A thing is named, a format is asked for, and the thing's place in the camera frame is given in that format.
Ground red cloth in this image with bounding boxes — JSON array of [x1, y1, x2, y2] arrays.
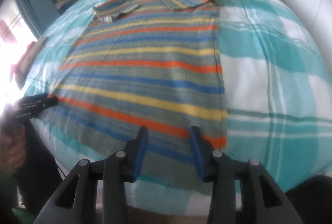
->
[[10, 41, 36, 80]]

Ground striped knit sweater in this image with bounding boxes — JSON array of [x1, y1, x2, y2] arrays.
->
[[43, 0, 227, 194]]

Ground person's left hand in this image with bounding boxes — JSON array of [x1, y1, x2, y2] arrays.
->
[[1, 109, 26, 175]]

